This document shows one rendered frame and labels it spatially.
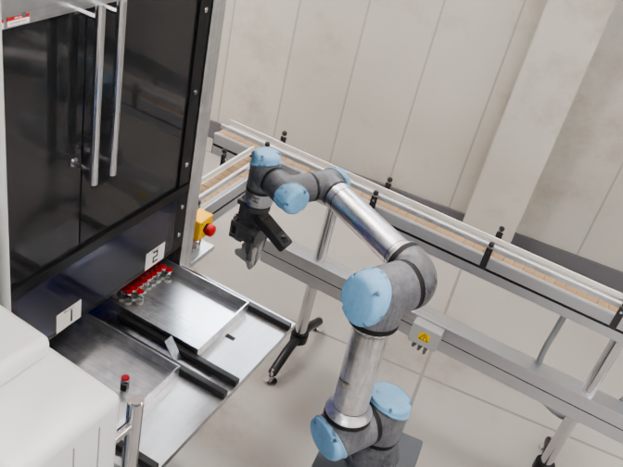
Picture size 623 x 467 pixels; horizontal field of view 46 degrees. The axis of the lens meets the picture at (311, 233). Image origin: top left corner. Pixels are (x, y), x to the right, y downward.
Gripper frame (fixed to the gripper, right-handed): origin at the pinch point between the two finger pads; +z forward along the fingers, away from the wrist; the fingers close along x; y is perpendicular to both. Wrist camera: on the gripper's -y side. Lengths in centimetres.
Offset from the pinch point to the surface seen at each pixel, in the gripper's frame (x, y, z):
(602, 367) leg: -86, -102, 40
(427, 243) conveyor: -82, -29, 21
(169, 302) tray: 6.8, 21.1, 21.1
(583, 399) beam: -85, -102, 56
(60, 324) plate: 44, 28, 8
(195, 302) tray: 1.7, 15.5, 21.1
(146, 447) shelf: 51, -6, 21
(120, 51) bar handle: 35, 22, -63
